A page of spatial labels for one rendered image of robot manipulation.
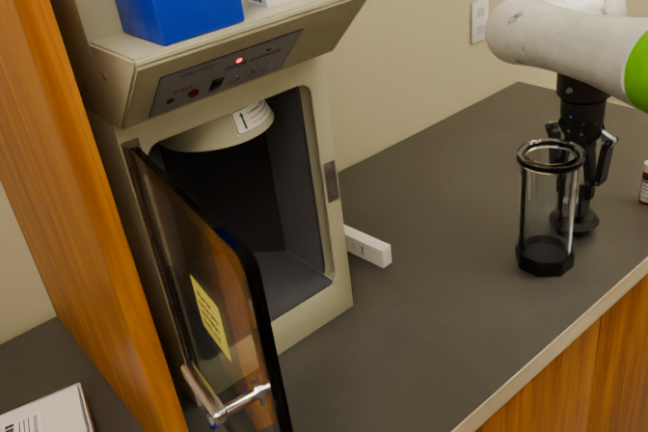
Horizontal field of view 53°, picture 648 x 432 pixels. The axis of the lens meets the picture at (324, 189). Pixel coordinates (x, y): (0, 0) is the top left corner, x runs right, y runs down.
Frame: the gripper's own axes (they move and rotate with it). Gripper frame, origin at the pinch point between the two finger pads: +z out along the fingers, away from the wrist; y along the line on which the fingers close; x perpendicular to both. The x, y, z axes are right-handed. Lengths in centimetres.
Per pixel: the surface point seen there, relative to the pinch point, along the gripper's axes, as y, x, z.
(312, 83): 15, 47, -35
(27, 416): 29, 97, 3
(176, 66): 5, 71, -47
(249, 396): -12, 80, -19
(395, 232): 25.7, 23.2, 7.6
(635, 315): -11.9, -5.7, 26.7
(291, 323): 15, 58, 3
